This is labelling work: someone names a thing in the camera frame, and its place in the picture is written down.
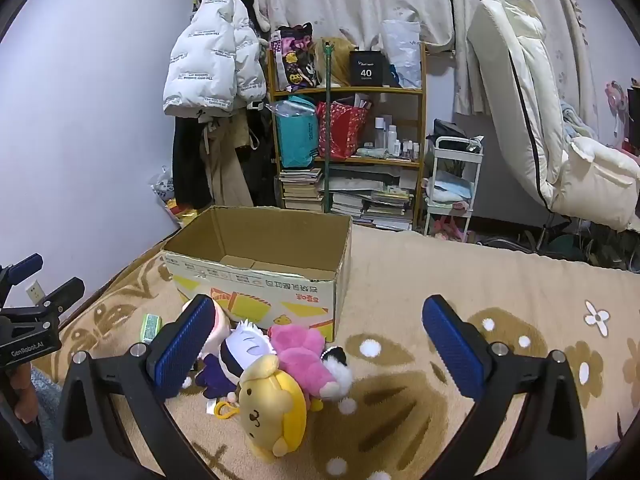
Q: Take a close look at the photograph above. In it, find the white trolley cart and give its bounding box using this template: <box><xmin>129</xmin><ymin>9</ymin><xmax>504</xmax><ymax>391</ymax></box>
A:
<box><xmin>424</xmin><ymin>135</ymin><xmax>485</xmax><ymax>241</ymax></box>

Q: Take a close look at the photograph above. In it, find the wooden shelf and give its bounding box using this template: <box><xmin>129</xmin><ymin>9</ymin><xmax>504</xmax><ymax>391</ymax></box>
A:
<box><xmin>267</xmin><ymin>40</ymin><xmax>428</xmax><ymax>231</ymax></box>

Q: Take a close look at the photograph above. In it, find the beige patterned blanket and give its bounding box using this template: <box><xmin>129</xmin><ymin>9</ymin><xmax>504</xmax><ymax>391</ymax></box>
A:
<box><xmin>50</xmin><ymin>220</ymin><xmax>640</xmax><ymax>480</ymax></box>

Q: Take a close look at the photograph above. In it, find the printed cardboard box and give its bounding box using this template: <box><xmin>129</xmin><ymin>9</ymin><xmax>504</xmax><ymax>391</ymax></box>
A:
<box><xmin>161</xmin><ymin>205</ymin><xmax>353</xmax><ymax>343</ymax></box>

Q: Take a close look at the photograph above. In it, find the teal bag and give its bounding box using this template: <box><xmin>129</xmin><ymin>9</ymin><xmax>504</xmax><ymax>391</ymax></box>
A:
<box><xmin>274</xmin><ymin>100</ymin><xmax>320</xmax><ymax>168</ymax></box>

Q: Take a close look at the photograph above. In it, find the black coat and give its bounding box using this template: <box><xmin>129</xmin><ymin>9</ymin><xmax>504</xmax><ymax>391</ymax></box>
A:
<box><xmin>172</xmin><ymin>110</ymin><xmax>216</xmax><ymax>211</ymax></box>

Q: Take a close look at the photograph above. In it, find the black hanging garment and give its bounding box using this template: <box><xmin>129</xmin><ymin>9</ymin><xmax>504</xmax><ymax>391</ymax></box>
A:
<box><xmin>245</xmin><ymin>105</ymin><xmax>277</xmax><ymax>207</ymax></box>

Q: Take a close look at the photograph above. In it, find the beige coat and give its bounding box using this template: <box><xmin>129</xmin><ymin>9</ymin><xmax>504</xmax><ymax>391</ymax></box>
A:
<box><xmin>199</xmin><ymin>115</ymin><xmax>256</xmax><ymax>208</ymax></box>

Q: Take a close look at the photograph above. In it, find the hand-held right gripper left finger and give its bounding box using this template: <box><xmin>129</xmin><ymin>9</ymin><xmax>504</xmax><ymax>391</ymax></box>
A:
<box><xmin>52</xmin><ymin>294</ymin><xmax>217</xmax><ymax>480</ymax></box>

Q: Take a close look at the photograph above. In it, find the pink plush toy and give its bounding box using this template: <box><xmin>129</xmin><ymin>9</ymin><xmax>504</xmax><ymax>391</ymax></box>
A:
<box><xmin>267</xmin><ymin>324</ymin><xmax>341</xmax><ymax>401</ymax></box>

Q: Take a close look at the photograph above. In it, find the pink white cylinder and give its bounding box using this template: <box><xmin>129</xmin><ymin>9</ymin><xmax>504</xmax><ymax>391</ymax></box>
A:
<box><xmin>182</xmin><ymin>297</ymin><xmax>231</xmax><ymax>361</ymax></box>

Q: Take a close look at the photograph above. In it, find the clear bag of toys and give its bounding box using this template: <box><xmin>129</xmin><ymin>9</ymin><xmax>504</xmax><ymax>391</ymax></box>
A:
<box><xmin>151</xmin><ymin>166</ymin><xmax>183</xmax><ymax>226</ymax></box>

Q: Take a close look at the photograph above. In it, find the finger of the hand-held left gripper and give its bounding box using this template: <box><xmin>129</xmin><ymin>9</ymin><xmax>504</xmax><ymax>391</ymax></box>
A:
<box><xmin>25</xmin><ymin>276</ymin><xmax>86</xmax><ymax>328</ymax></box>
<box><xmin>0</xmin><ymin>253</ymin><xmax>43</xmax><ymax>306</ymax></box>

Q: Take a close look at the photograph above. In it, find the group of small bottles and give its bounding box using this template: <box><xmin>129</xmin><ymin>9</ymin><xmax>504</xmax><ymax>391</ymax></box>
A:
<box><xmin>374</xmin><ymin>116</ymin><xmax>421</xmax><ymax>158</ymax></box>

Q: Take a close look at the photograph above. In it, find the person's left hand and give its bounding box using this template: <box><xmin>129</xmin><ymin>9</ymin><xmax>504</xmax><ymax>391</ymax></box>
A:
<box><xmin>10</xmin><ymin>362</ymin><xmax>39</xmax><ymax>423</ymax></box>

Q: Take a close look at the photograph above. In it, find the fluffy white plush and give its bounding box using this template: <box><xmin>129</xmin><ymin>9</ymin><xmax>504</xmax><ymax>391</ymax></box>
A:
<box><xmin>320</xmin><ymin>345</ymin><xmax>356</xmax><ymax>401</ymax></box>

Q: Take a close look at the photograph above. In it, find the printed black tote bag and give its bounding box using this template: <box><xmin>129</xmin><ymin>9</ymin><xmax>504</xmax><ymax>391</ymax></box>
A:
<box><xmin>272</xmin><ymin>24</ymin><xmax>321</xmax><ymax>92</ymax></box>

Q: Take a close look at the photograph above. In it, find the dark bag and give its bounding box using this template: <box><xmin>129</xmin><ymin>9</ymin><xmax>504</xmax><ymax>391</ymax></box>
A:
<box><xmin>432</xmin><ymin>119</ymin><xmax>468</xmax><ymax>141</ymax></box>

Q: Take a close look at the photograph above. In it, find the pink fan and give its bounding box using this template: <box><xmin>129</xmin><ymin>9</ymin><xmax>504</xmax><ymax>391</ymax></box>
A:
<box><xmin>605</xmin><ymin>79</ymin><xmax>632</xmax><ymax>146</ymax></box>

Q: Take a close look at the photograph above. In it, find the white plastic bag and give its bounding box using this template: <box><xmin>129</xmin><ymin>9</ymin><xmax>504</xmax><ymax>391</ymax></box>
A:
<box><xmin>382</xmin><ymin>20</ymin><xmax>422</xmax><ymax>88</ymax></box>

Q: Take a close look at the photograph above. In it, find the yellow dog plush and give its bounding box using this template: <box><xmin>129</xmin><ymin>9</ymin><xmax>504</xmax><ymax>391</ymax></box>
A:
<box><xmin>205</xmin><ymin>355</ymin><xmax>308</xmax><ymax>463</ymax></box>

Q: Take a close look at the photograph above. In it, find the pile of magazines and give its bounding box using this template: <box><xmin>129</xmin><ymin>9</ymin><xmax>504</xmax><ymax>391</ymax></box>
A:
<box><xmin>330</xmin><ymin>165</ymin><xmax>418</xmax><ymax>231</ymax></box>

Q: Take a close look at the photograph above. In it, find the stack of old books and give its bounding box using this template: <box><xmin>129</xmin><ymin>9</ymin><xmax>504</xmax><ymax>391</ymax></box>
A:
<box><xmin>278</xmin><ymin>167</ymin><xmax>326</xmax><ymax>211</ymax></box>

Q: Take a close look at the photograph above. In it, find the green tissue packet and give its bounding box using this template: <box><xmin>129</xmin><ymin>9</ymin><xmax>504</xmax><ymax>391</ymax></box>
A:
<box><xmin>140</xmin><ymin>313</ymin><xmax>163</xmax><ymax>343</ymax></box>

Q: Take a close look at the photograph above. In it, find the cream folded mattress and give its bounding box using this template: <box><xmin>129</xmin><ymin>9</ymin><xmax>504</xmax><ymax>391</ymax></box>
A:
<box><xmin>467</xmin><ymin>0</ymin><xmax>640</xmax><ymax>233</ymax></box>

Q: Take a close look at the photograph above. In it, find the white puffer jacket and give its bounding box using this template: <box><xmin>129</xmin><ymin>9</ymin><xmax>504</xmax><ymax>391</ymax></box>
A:
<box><xmin>162</xmin><ymin>0</ymin><xmax>268</xmax><ymax>118</ymax></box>

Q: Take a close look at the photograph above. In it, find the blond wig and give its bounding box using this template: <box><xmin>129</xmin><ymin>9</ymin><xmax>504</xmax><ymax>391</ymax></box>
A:
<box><xmin>312</xmin><ymin>37</ymin><xmax>358</xmax><ymax>88</ymax></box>

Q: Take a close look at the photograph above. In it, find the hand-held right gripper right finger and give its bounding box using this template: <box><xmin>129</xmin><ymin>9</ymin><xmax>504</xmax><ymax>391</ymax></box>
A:
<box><xmin>421</xmin><ymin>295</ymin><xmax>588</xmax><ymax>480</ymax></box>

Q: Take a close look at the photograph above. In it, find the white-haired purple plush doll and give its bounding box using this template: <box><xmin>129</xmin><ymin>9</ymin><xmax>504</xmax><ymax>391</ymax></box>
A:
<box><xmin>195</xmin><ymin>320</ymin><xmax>276</xmax><ymax>401</ymax></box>

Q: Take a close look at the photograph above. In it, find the green pole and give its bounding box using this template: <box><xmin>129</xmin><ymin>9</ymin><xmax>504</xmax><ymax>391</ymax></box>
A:
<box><xmin>322</xmin><ymin>40</ymin><xmax>335</xmax><ymax>213</ymax></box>

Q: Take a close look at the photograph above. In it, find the red patterned bag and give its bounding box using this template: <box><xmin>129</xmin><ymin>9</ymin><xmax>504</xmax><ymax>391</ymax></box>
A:
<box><xmin>316</xmin><ymin>101</ymin><xmax>368</xmax><ymax>158</ymax></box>

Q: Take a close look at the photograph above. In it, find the black box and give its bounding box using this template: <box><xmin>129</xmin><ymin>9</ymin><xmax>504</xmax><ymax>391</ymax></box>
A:
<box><xmin>348</xmin><ymin>50</ymin><xmax>385</xmax><ymax>86</ymax></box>

